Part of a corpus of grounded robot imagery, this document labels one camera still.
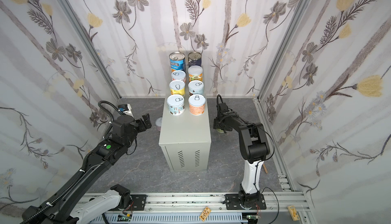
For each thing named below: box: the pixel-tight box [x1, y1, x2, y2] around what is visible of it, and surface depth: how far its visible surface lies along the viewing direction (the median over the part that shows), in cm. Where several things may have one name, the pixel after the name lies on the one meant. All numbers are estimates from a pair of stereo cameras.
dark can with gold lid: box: [187, 51, 202, 68], surface depth 80 cm
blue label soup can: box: [169, 51, 186, 72], surface depth 79 cm
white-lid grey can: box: [187, 79, 205, 95], surface depth 72 cm
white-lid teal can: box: [166, 94, 185, 117], surface depth 66 cm
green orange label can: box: [187, 65, 204, 82], surface depth 76 cm
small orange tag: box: [199, 206, 212, 222], surface depth 72 cm
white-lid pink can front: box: [171, 70, 187, 81], surface depth 77 cm
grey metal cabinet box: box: [158, 96, 212, 173], surface depth 66 cm
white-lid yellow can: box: [169, 79, 186, 96], surface depth 72 cm
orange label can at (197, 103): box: [188, 93, 207, 117], surface depth 66 cm
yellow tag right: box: [287, 205, 301, 221], surface depth 72 cm
